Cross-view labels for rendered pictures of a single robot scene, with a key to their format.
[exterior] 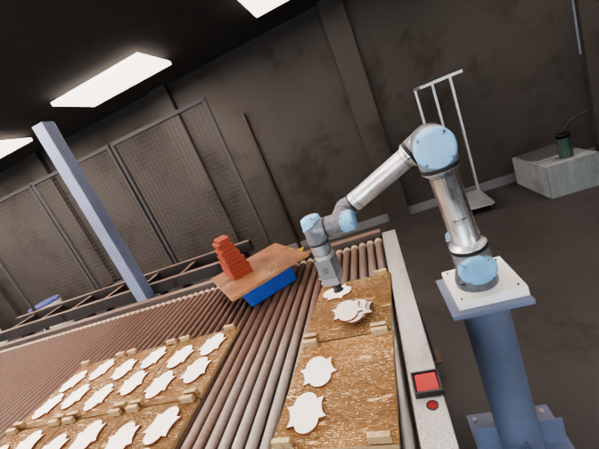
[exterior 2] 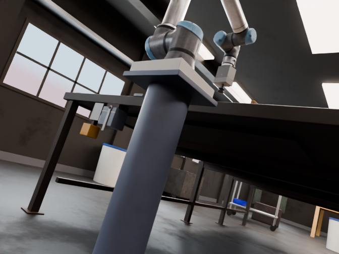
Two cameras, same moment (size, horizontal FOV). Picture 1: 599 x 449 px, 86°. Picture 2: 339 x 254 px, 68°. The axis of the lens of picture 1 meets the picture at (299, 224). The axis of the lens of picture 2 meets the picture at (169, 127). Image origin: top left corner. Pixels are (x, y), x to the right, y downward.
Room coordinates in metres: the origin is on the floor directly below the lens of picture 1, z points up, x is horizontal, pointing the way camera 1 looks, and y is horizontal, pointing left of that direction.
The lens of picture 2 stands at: (1.51, -1.38, 0.56)
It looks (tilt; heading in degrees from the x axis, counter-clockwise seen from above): 10 degrees up; 114
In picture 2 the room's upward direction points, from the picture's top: 17 degrees clockwise
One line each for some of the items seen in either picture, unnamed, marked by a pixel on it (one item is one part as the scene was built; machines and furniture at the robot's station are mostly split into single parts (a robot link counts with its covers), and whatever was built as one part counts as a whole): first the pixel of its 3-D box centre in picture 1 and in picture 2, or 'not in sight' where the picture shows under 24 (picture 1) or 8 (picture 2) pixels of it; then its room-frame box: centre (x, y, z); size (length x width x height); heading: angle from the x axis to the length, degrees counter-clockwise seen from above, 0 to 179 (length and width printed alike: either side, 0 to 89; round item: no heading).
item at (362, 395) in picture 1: (340, 385); not in sight; (0.84, 0.08, 0.93); 0.41 x 0.35 x 0.02; 160
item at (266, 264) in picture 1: (257, 267); not in sight; (1.88, 0.34, 1.03); 0.50 x 0.50 x 0.02; 23
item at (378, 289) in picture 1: (350, 306); not in sight; (1.23, -0.07, 0.93); 0.41 x 0.35 x 0.02; 158
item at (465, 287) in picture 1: (473, 270); (178, 66); (1.08, -0.55, 0.96); 0.15 x 0.15 x 0.10
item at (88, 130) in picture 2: not in sight; (94, 119); (0.36, -0.06, 0.74); 0.09 x 0.08 x 0.24; 163
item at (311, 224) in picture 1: (315, 230); (231, 50); (1.13, -0.04, 1.33); 0.09 x 0.08 x 0.11; 68
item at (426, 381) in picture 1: (426, 383); not in sight; (0.72, -0.15, 0.92); 0.06 x 0.06 x 0.01; 73
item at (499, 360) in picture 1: (503, 374); (135, 198); (1.08, -0.55, 0.44); 0.38 x 0.38 x 0.87; 74
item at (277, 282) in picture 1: (262, 279); not in sight; (1.81, 0.33, 0.97); 0.31 x 0.31 x 0.10; 23
